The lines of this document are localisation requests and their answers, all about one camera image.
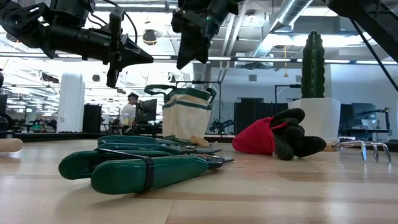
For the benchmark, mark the green cactus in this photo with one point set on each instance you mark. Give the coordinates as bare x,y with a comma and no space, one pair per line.
312,68

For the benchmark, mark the black background robot arm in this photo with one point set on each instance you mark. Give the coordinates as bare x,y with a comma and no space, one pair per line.
386,121

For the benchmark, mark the black computer monitor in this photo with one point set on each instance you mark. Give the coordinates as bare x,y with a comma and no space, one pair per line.
147,110
363,112

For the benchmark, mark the person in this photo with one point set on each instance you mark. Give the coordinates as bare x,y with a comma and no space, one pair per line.
128,115

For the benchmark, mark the red and black gardening glove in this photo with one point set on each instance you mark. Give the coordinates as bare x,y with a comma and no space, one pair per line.
255,140

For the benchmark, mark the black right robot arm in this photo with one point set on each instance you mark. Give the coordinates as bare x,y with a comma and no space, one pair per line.
370,18

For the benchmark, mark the white plant pot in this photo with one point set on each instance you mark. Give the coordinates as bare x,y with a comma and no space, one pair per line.
320,118

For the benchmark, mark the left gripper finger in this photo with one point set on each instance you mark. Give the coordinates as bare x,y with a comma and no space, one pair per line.
129,60
130,48

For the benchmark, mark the black cabinet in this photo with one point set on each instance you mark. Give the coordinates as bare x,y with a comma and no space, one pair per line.
92,118

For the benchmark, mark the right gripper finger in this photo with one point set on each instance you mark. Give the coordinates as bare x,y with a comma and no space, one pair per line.
202,46
186,49

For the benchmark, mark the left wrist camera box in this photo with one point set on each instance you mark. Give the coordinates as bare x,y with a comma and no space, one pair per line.
71,11

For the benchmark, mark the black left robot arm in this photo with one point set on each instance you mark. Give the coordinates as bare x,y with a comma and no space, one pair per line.
21,25

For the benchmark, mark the cream canvas bag green trim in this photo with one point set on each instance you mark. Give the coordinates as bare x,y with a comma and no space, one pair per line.
186,118

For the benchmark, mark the black partition panel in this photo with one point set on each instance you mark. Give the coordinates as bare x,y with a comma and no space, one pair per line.
255,112

